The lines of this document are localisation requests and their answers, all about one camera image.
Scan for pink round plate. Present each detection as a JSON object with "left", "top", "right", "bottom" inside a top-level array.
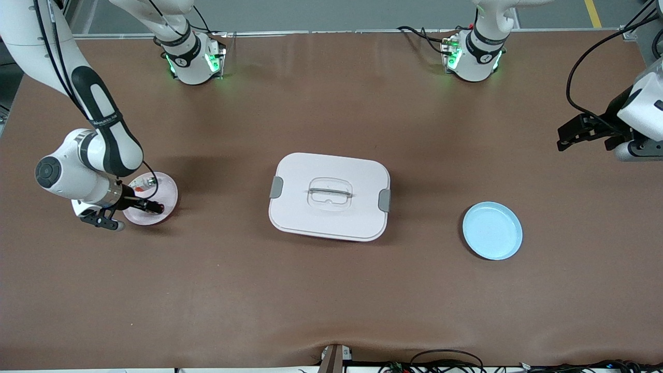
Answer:
[{"left": 123, "top": 172, "right": 179, "bottom": 226}]

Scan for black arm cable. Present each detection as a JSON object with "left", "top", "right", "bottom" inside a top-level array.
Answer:
[
  {"left": 566, "top": 0, "right": 663, "bottom": 130},
  {"left": 32, "top": 0, "right": 159, "bottom": 200}
]

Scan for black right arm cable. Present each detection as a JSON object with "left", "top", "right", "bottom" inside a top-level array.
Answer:
[{"left": 32, "top": 0, "right": 159, "bottom": 200}]

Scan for black right base cables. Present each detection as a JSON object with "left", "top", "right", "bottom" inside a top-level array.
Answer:
[{"left": 148, "top": 0, "right": 228, "bottom": 52}]

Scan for light blue round plate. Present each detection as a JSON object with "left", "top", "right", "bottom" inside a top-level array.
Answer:
[{"left": 462, "top": 202, "right": 523, "bottom": 261}]

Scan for black cable bundle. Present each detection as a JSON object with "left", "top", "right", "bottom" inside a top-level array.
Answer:
[{"left": 378, "top": 349, "right": 663, "bottom": 373}]

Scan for black left base cables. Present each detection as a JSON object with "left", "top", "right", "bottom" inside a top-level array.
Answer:
[{"left": 397, "top": 25, "right": 457, "bottom": 55}]

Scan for white lidded box grey clips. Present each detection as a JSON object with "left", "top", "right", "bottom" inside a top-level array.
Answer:
[{"left": 268, "top": 152, "right": 391, "bottom": 242}]

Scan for black base cables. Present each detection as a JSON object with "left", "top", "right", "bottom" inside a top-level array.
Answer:
[
  {"left": 148, "top": 0, "right": 228, "bottom": 52},
  {"left": 397, "top": 25, "right": 457, "bottom": 55}
]

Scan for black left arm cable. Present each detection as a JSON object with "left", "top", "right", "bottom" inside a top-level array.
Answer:
[{"left": 566, "top": 0, "right": 663, "bottom": 130}]

